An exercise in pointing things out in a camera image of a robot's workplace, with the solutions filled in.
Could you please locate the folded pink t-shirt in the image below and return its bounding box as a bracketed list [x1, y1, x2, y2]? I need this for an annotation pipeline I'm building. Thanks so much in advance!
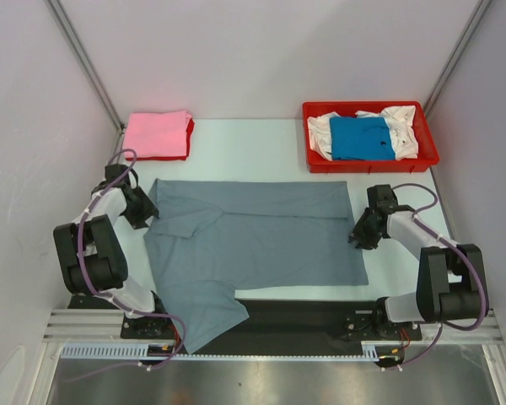
[122, 110, 191, 159]

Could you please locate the white t-shirt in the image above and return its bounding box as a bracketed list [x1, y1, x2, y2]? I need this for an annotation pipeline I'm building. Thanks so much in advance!
[307, 105, 418, 161]

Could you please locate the white slotted cable duct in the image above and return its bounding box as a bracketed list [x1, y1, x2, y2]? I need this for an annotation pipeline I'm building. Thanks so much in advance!
[61, 343, 380, 363]

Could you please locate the aluminium corner post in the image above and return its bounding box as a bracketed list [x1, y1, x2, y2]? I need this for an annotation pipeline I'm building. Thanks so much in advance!
[43, 0, 125, 133]
[423, 0, 495, 118]

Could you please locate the right aluminium corner post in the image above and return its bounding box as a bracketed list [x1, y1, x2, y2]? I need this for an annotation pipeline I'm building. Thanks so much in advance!
[423, 0, 495, 118]

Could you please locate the grey polo shirt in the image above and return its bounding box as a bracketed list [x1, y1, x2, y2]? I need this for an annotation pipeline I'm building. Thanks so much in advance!
[144, 180, 369, 353]

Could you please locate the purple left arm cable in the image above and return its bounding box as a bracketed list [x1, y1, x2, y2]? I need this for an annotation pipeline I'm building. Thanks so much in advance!
[62, 148, 189, 383]

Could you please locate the black mounting base plate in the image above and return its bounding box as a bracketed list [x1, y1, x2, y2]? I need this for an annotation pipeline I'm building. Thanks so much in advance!
[117, 295, 425, 357]

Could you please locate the blue t-shirt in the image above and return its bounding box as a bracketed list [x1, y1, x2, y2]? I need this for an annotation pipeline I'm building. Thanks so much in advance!
[329, 116, 396, 161]

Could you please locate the red plastic bin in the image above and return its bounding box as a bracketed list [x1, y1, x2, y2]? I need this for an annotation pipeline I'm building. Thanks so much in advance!
[302, 100, 439, 174]

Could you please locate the folded red t-shirt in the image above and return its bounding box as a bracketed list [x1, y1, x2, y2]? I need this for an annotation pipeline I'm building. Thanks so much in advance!
[125, 117, 196, 163]

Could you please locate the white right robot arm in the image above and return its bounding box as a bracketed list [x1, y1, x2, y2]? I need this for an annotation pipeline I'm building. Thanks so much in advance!
[348, 183, 490, 338]

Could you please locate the left aluminium corner post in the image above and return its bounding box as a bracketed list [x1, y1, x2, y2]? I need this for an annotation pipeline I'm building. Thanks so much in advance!
[43, 0, 125, 133]

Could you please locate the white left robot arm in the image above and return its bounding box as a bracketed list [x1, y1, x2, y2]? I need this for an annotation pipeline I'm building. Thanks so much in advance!
[53, 164, 170, 338]

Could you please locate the aluminium frame rail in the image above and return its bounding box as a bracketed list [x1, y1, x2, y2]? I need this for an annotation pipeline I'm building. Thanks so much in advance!
[43, 309, 504, 345]

